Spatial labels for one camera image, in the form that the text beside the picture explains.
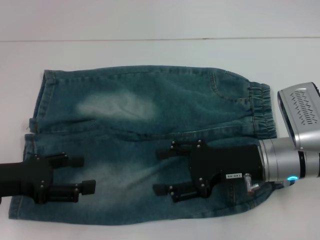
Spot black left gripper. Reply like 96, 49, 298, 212
0, 151, 97, 205

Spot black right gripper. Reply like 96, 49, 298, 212
152, 139, 266, 204

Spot blue denim shorts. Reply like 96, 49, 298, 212
7, 64, 279, 221

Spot metal elbow cable connector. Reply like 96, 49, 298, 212
243, 172, 261, 195

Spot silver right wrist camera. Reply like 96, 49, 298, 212
276, 81, 320, 152

